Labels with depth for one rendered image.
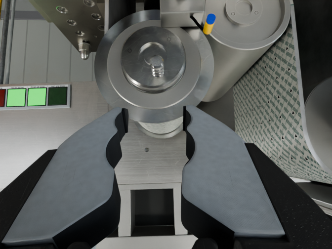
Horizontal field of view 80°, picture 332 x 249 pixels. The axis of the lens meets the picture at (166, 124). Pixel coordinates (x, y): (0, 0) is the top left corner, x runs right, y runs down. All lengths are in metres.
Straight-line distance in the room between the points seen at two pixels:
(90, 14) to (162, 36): 0.34
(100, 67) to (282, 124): 0.26
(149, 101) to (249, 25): 0.17
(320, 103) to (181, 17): 0.20
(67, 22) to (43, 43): 1.69
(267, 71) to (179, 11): 0.18
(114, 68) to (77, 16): 0.33
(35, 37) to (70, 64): 0.42
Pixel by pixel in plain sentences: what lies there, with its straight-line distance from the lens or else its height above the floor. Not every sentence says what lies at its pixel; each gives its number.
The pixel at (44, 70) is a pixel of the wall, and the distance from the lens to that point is 2.18.
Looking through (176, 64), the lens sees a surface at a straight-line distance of 0.23.
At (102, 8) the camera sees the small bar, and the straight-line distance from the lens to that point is 0.51.
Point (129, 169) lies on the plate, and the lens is 0.58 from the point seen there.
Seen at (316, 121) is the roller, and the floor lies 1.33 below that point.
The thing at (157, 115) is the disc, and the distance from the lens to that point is 0.24.
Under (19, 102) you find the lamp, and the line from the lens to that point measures 0.72.
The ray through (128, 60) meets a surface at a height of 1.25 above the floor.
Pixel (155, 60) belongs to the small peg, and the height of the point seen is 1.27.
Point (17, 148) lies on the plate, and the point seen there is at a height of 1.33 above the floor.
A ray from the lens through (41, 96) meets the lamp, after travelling 0.69.
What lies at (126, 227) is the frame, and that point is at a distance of 0.61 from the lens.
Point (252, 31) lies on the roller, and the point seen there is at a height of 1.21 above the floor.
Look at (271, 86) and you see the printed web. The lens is 0.35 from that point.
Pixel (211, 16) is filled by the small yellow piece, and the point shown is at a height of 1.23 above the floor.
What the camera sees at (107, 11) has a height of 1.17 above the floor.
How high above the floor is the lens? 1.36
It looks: 8 degrees down
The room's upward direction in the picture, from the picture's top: 178 degrees clockwise
